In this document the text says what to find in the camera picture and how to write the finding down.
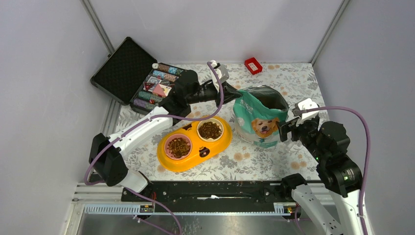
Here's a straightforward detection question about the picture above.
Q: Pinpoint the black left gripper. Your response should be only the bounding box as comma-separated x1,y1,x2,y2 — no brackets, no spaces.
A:
186,80,242,108

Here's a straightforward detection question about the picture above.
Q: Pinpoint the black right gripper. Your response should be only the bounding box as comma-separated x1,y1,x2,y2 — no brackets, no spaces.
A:
275,113,326,161

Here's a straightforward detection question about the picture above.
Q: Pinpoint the clear plastic scoop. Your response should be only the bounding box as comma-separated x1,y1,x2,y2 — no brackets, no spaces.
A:
278,140,302,153

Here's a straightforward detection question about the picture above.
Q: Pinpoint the green dog food bag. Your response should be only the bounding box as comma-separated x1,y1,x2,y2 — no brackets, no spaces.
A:
233,85,289,148

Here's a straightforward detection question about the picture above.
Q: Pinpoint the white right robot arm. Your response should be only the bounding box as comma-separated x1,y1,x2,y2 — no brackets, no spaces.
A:
277,116,374,235

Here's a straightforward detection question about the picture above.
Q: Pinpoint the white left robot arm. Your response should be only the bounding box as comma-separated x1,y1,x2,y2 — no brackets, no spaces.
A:
84,66,229,186

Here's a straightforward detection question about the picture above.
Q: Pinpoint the yellow double pet bowl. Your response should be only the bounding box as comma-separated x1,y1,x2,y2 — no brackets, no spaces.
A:
157,116,232,172

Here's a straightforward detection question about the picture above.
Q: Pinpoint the floral table mat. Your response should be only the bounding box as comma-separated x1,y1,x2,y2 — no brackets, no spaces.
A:
126,63,324,181

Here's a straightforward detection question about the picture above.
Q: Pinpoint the small red box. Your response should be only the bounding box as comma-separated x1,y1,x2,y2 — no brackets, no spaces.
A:
244,57,263,75

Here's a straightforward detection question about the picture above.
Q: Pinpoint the black poker chip case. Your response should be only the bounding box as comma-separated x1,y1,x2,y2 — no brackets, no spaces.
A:
90,37,184,114

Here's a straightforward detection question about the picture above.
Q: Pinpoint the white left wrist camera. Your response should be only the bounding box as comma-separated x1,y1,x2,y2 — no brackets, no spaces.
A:
209,60,230,85

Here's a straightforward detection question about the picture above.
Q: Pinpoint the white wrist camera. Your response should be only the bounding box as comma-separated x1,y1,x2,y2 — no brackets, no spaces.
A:
292,98,319,126
209,60,230,85

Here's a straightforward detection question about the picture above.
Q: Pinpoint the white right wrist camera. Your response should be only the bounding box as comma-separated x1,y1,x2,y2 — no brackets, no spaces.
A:
292,98,319,126

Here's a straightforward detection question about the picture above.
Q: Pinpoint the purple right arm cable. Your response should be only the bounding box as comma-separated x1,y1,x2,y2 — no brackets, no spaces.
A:
293,106,371,235

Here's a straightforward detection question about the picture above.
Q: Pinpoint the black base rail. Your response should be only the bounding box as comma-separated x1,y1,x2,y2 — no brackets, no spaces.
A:
121,177,307,215

